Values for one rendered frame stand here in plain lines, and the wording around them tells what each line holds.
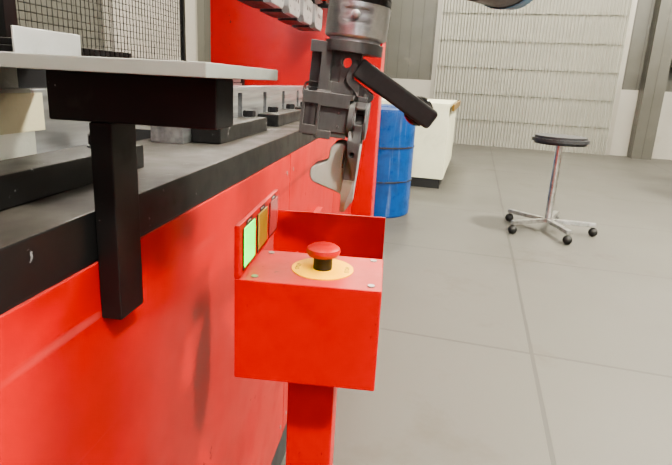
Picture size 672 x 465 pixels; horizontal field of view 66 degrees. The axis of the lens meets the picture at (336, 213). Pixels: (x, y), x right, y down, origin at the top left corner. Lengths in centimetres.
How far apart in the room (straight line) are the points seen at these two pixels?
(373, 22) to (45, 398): 49
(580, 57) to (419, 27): 276
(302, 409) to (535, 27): 935
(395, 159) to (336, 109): 325
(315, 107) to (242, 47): 208
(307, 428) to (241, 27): 223
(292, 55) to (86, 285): 223
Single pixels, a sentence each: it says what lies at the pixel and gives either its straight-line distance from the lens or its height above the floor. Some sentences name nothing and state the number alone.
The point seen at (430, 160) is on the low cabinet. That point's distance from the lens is 525.
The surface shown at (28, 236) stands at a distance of 43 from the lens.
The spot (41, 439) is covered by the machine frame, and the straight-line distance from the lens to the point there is 49.
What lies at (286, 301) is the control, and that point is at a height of 76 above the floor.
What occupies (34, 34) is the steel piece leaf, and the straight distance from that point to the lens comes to 51.
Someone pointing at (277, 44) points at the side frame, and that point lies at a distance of 265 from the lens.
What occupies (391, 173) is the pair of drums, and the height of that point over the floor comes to 35.
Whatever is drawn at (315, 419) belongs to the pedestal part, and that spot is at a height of 57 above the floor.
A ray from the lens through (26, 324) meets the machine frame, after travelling 44.
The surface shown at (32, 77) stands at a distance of 64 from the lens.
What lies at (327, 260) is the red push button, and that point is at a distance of 59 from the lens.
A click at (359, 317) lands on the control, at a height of 75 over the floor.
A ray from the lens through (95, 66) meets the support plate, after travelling 38.
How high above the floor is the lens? 99
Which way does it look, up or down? 14 degrees down
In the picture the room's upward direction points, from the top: 3 degrees clockwise
